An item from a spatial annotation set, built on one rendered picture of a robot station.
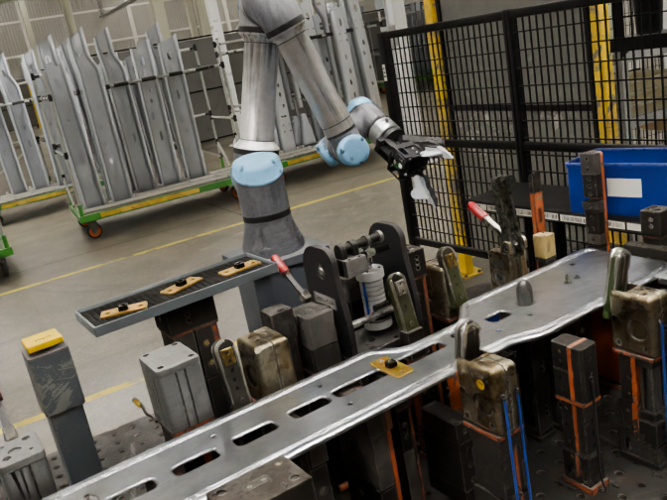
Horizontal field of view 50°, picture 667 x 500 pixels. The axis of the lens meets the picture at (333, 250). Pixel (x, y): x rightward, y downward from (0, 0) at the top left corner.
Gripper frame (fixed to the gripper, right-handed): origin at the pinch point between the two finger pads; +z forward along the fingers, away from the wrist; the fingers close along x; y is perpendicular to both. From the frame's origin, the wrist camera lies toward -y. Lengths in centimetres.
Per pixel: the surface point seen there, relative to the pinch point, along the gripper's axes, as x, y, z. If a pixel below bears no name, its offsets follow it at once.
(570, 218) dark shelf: -10.3, -32.3, 16.0
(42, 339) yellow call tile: -2, 96, 2
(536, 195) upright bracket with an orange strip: 6.6, -9.5, 17.6
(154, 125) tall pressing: -379, -157, -543
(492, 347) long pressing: 7, 30, 45
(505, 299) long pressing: -0.1, 13.3, 34.2
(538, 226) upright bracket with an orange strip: 0.6, -9.1, 21.5
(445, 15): -71, -175, -178
